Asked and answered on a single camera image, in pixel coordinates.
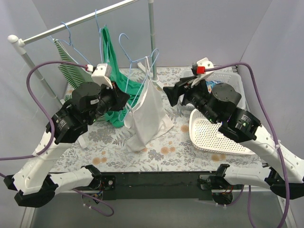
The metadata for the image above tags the white tank top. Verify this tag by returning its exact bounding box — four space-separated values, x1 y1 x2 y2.
124 57 174 152

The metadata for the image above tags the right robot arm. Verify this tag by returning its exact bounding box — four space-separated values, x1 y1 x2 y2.
163 77 304 200

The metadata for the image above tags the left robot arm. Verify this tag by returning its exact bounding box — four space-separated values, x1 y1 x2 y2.
4 82 130 208

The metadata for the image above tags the green striped tank top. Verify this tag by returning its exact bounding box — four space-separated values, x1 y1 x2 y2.
53 39 93 101

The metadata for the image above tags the blue floral garment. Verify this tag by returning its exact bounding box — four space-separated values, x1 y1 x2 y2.
206 80 219 93

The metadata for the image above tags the white laundry basket upright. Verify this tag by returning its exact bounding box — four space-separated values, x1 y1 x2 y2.
180 69 247 112

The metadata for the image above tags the white laundry basket tipped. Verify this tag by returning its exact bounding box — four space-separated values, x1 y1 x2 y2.
189 109 254 156

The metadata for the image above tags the green t-shirt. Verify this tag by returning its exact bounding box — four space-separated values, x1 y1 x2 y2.
100 26 143 128

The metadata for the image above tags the floral patterned table mat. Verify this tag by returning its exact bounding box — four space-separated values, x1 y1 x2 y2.
46 66 257 173

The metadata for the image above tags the white clothes rack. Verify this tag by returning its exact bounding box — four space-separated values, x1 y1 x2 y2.
7 0 175 150

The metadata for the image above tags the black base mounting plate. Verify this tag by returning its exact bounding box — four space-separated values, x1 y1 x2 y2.
102 171 215 200

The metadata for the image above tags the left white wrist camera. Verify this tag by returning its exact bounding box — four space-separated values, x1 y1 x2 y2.
86 63 113 89

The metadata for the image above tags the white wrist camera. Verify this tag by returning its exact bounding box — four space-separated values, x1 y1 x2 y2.
86 63 113 89
191 57 214 88

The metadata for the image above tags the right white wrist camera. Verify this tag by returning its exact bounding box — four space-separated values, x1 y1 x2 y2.
191 57 214 88

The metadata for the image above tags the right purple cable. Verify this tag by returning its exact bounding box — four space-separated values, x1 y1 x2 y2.
204 62 290 228

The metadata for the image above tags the purple cable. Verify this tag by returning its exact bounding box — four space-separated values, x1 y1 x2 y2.
204 62 290 228
0 60 114 217

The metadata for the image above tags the blue wire hanger with striped top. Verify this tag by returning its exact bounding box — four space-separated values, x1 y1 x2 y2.
48 22 94 76

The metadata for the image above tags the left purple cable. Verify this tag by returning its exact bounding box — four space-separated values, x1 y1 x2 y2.
0 60 114 217

